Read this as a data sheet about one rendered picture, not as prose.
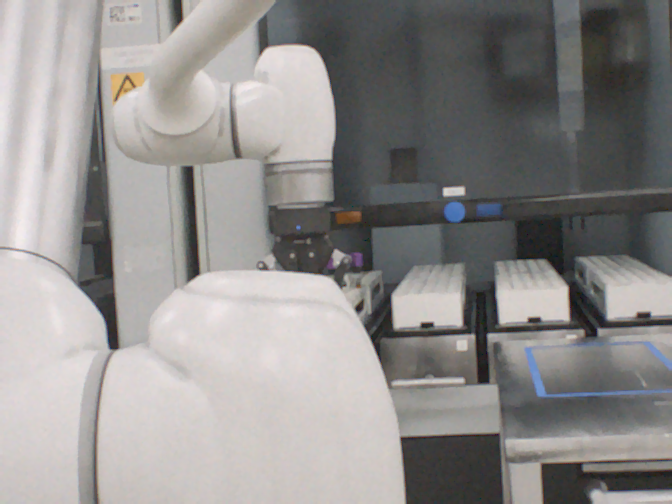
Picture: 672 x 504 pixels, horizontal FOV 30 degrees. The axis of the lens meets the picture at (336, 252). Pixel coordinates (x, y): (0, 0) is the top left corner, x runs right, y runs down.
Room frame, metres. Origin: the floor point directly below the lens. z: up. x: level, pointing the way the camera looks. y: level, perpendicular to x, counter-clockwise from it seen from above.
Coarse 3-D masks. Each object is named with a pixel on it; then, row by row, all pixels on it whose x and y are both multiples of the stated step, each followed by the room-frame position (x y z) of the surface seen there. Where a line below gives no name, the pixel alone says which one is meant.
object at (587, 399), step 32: (512, 352) 1.46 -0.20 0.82; (544, 352) 1.45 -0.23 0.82; (576, 352) 1.43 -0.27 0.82; (608, 352) 1.42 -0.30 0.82; (640, 352) 1.40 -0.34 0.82; (512, 384) 1.24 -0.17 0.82; (544, 384) 1.23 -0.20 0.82; (576, 384) 1.22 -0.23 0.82; (608, 384) 1.20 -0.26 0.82; (640, 384) 1.19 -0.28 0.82; (512, 416) 1.07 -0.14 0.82; (544, 416) 1.06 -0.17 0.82; (576, 416) 1.05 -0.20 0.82; (608, 416) 1.05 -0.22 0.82; (640, 416) 1.04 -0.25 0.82; (512, 448) 0.98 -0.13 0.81; (544, 448) 0.97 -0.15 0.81; (576, 448) 0.97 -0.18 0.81; (608, 448) 0.97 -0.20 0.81; (640, 448) 0.97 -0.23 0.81; (512, 480) 0.98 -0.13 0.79
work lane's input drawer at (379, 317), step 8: (384, 296) 2.33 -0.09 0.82; (384, 304) 2.24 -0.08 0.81; (376, 312) 2.07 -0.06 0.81; (384, 312) 2.15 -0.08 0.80; (392, 312) 2.28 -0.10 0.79; (368, 320) 1.93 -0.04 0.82; (376, 320) 2.05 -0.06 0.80; (384, 320) 2.09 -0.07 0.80; (368, 328) 1.91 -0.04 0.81; (376, 328) 1.93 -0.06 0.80; (368, 336) 1.83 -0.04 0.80; (376, 336) 1.92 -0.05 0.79
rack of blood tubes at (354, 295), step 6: (348, 288) 1.98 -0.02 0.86; (354, 288) 1.97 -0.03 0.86; (360, 288) 1.96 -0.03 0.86; (366, 288) 2.00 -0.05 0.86; (348, 294) 1.87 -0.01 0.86; (354, 294) 1.86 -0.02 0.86; (360, 294) 1.90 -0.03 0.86; (366, 294) 2.00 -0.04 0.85; (348, 300) 1.77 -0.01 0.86; (354, 300) 1.81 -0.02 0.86; (360, 300) 1.90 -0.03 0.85; (366, 300) 1.99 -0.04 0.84; (354, 306) 1.80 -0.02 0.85; (366, 306) 1.99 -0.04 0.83; (360, 312) 1.96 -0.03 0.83; (366, 312) 1.98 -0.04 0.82; (360, 318) 1.88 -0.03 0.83; (366, 318) 1.97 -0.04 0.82
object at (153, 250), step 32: (128, 0) 1.90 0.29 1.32; (160, 0) 1.90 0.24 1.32; (128, 32) 1.90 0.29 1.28; (160, 32) 1.90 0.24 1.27; (96, 96) 2.22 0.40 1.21; (128, 160) 1.91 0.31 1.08; (128, 192) 1.91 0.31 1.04; (160, 192) 1.90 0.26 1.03; (192, 192) 1.98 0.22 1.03; (128, 224) 1.91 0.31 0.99; (160, 224) 1.90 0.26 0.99; (192, 224) 1.97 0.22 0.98; (96, 256) 2.56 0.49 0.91; (128, 256) 1.91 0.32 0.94; (160, 256) 1.90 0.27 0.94; (192, 256) 1.95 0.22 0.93; (128, 288) 1.91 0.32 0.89; (160, 288) 1.90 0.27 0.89; (128, 320) 1.91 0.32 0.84
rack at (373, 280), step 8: (368, 272) 2.31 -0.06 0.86; (376, 272) 2.30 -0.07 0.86; (368, 280) 2.11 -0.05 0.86; (376, 280) 2.18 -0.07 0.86; (368, 288) 2.04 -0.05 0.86; (376, 288) 2.31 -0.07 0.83; (368, 296) 2.03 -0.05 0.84; (376, 296) 2.21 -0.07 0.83; (368, 304) 2.03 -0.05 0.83; (376, 304) 2.16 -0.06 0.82; (368, 312) 2.03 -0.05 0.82
